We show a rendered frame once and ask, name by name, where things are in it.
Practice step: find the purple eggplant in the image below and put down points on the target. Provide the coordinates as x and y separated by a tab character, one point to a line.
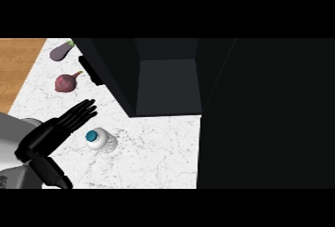
60	52

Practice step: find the dark grey open cabinet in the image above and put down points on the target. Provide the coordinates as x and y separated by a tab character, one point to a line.
166	85

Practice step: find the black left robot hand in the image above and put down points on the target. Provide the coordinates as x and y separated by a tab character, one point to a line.
47	137

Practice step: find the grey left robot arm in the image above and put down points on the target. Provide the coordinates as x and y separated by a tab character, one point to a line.
10	139

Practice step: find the red onion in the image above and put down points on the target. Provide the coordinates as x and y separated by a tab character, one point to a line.
66	83

